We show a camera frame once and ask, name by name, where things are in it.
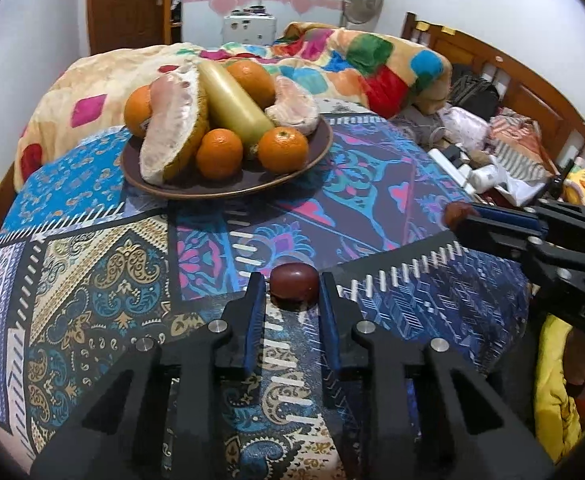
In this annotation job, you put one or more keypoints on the dark red jujube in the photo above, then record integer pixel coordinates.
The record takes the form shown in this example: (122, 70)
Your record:
(293, 282)
(456, 212)

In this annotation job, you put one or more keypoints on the yellow printed clothing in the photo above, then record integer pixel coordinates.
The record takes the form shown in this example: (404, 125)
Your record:
(552, 385)

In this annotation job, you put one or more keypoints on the large orange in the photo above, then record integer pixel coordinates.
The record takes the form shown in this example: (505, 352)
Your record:
(137, 110)
(255, 82)

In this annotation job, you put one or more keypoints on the black backpack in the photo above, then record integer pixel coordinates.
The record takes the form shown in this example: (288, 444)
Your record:
(472, 90)

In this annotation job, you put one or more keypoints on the pomelo piece with rind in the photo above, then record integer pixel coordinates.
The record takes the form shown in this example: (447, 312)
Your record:
(172, 125)

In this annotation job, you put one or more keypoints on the brown round plate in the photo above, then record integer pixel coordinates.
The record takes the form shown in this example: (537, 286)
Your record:
(232, 186)

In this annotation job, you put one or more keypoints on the colourful patchwork quilt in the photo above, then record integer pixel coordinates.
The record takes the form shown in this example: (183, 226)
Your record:
(82, 80)

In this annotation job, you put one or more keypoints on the small tangerine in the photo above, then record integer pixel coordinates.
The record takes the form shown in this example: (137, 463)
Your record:
(283, 149)
(219, 154)

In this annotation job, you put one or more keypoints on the standing fan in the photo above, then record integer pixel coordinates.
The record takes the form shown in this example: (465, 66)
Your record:
(365, 0)

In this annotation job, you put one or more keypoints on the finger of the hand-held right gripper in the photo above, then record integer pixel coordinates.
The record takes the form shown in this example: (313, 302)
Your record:
(504, 216)
(497, 242)

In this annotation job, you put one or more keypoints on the white box appliance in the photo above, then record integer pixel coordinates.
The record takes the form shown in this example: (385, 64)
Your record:
(247, 30)

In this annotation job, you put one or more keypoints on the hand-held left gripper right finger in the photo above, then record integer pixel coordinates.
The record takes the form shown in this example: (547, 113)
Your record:
(331, 320)

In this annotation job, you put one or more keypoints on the wooden headboard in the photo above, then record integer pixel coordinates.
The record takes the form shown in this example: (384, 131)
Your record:
(537, 95)

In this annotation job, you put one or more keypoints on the peeled pomelo segment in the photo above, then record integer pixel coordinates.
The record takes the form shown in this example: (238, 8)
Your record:
(295, 110)

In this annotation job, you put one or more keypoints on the pink pouch bag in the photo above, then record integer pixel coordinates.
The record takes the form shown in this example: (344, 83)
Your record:
(467, 120)

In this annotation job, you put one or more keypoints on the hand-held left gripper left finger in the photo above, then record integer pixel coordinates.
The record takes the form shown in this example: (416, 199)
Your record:
(256, 320)

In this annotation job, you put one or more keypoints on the brown wooden door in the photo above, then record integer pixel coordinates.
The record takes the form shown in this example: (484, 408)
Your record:
(122, 5)

